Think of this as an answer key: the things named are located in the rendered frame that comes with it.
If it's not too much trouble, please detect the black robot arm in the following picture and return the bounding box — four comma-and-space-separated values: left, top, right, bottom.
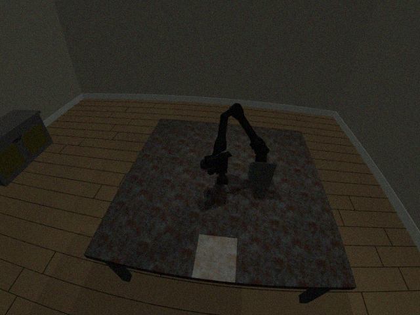
205, 103, 270, 175

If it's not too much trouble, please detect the black round pedestal with shaft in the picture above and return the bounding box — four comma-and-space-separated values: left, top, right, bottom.
200, 159, 207, 169

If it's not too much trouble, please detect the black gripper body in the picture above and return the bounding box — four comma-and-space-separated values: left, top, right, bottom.
217, 164, 228, 185

